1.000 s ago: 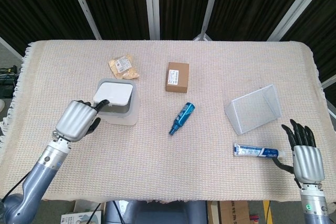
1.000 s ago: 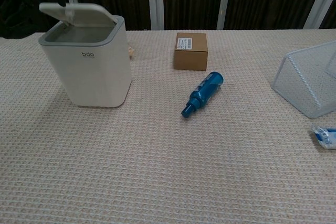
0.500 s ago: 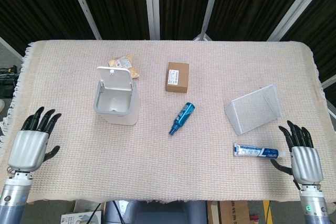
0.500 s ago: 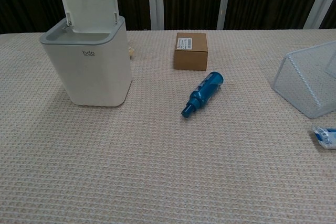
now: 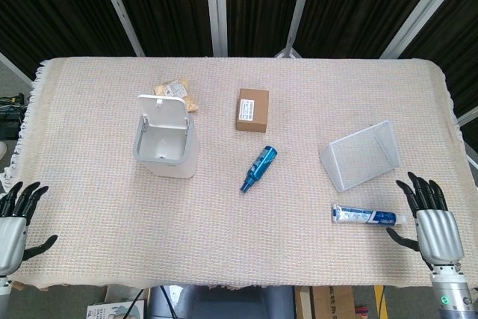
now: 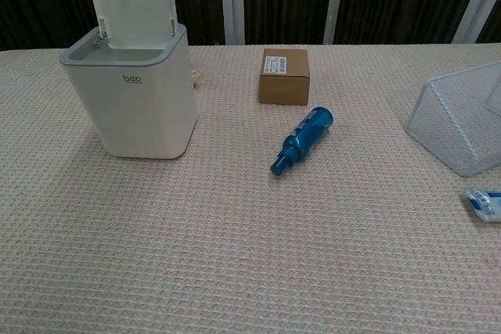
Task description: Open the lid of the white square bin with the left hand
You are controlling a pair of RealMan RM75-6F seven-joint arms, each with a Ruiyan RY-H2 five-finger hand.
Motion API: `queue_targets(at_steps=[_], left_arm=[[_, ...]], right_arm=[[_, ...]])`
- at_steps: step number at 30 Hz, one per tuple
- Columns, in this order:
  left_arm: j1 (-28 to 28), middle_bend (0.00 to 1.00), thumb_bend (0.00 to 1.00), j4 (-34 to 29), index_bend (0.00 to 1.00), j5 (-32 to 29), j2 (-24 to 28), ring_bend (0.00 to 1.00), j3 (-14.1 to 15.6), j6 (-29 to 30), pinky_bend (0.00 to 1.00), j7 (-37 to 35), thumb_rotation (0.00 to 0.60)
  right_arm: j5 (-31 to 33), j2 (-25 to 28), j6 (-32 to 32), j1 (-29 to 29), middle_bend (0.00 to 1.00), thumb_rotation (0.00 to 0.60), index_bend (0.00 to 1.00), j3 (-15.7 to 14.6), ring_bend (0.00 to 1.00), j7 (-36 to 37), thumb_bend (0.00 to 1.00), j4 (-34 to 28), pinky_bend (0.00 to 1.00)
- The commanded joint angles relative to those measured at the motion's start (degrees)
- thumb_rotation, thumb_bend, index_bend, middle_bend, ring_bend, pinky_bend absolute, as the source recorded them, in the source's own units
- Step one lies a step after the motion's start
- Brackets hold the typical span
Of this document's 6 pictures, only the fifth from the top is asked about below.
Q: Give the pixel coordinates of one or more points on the clear plastic wedge container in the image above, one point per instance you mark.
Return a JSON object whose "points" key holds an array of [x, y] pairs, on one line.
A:
{"points": [[360, 156]]}

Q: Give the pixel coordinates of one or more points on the printed book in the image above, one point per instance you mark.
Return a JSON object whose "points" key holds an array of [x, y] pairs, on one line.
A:
{"points": [[114, 309]]}

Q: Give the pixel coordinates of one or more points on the blue white toothpaste tube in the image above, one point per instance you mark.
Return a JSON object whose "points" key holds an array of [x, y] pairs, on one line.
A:
{"points": [[364, 215]]}

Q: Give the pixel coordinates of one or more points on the white lidded trash bin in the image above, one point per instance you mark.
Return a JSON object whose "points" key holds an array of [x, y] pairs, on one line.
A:
{"points": [[166, 145]]}

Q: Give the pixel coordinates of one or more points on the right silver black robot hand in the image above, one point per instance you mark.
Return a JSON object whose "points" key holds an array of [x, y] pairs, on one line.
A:
{"points": [[438, 231]]}

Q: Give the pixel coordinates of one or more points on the beige woven tablecloth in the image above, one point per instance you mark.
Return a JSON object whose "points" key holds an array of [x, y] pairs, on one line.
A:
{"points": [[239, 192]]}

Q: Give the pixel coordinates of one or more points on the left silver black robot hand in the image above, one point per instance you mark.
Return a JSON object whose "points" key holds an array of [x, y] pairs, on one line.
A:
{"points": [[16, 222]]}

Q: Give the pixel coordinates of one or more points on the brown cardboard box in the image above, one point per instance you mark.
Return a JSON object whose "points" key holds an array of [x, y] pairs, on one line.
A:
{"points": [[252, 110]]}

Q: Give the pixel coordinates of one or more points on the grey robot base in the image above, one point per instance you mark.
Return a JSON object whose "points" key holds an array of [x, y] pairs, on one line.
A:
{"points": [[220, 302]]}

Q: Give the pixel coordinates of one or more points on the yellow snack packet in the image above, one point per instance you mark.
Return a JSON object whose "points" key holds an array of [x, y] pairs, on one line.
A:
{"points": [[179, 92]]}

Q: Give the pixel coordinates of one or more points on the blue spray bottle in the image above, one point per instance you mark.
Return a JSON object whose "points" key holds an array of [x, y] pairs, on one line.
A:
{"points": [[258, 169]]}

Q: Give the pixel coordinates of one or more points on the brown cardboard carton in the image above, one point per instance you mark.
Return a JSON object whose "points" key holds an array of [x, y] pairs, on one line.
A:
{"points": [[328, 302]]}

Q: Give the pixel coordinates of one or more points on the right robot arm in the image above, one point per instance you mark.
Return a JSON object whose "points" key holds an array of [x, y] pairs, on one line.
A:
{"points": [[453, 293]]}

